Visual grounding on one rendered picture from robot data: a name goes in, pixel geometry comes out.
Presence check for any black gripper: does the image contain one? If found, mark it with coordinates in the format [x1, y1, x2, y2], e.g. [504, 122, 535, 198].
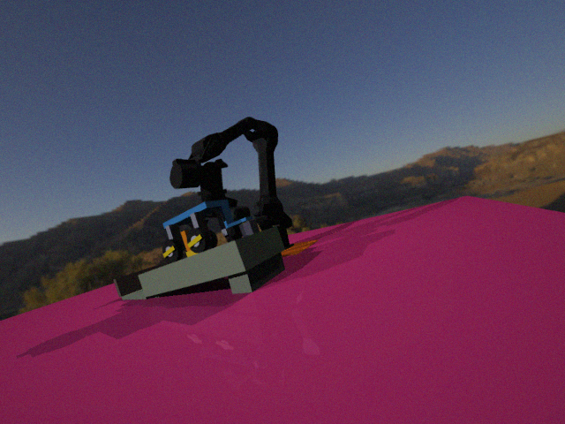
[197, 185, 251, 220]

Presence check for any grey ramp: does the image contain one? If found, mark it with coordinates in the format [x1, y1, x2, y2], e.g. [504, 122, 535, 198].
[114, 220, 285, 300]

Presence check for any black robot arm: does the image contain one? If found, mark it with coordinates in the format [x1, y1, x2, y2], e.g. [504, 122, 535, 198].
[169, 117, 294, 250]

